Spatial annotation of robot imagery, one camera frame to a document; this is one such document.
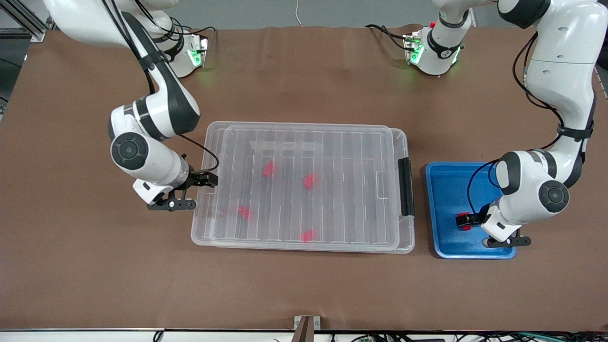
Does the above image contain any clear ribbed plastic lid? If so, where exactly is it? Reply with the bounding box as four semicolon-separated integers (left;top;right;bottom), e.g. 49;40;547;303
191;121;400;250

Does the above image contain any clear plastic storage box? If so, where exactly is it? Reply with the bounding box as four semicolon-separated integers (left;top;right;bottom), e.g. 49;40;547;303
191;121;416;254

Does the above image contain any blue plastic tray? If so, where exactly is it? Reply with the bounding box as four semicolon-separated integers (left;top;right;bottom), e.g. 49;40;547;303
425;161;517;260

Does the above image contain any brown table mat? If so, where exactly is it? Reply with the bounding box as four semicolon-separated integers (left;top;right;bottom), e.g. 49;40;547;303
0;26;608;332

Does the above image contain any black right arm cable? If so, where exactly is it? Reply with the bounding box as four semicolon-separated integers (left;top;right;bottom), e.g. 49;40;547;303
102;0;220;173

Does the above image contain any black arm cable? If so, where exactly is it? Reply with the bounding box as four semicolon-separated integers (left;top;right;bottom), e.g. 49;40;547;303
467;31;566;221
102;0;220;173

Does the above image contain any black box latch handle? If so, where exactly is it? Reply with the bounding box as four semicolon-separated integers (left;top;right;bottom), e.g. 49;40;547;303
398;157;415;217

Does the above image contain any black right base cable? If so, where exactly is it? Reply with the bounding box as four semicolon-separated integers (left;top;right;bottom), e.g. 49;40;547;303
170;17;218;39

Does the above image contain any black base cable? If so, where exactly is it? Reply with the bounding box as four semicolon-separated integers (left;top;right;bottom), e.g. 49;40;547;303
170;17;218;39
364;23;410;51

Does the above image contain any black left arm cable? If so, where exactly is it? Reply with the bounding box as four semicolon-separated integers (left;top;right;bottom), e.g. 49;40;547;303
467;31;566;221

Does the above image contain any grey metal table bracket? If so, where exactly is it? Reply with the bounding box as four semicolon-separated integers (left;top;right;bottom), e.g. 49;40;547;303
293;315;322;342

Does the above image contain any black left base cable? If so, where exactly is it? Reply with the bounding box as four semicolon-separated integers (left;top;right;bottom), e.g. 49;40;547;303
364;23;410;51

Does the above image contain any aluminium frame profile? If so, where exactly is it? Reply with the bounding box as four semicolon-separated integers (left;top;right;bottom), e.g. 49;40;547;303
0;0;47;43

